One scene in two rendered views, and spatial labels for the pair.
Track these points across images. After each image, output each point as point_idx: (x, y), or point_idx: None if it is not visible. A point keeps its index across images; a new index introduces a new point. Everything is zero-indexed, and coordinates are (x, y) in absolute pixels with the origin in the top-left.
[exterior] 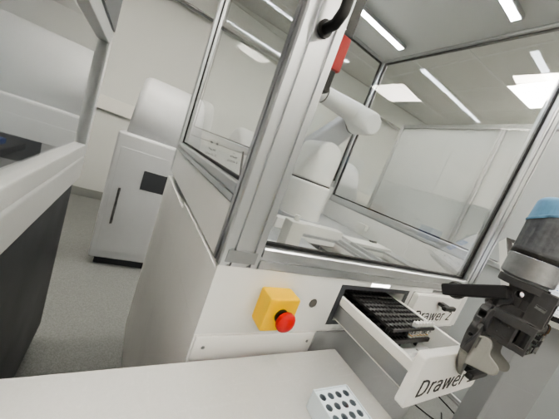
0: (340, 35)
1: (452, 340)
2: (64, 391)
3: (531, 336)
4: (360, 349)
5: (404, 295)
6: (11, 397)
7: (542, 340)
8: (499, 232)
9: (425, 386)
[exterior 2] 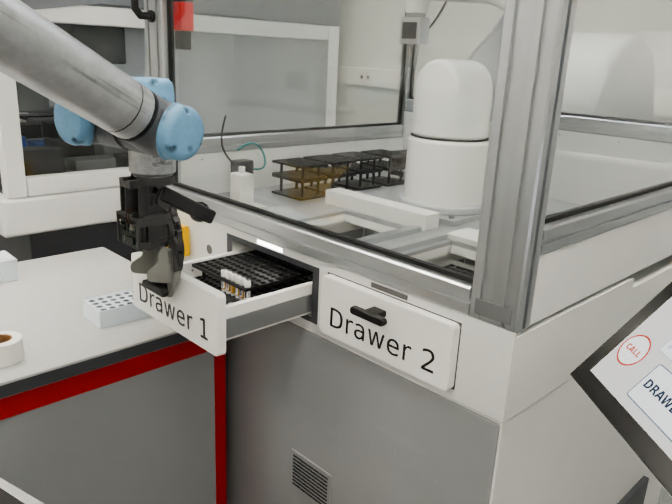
0: (159, 11)
1: (238, 301)
2: (104, 255)
3: (118, 218)
4: (281, 349)
5: (313, 274)
6: (96, 250)
7: (130, 229)
8: (523, 151)
9: (145, 293)
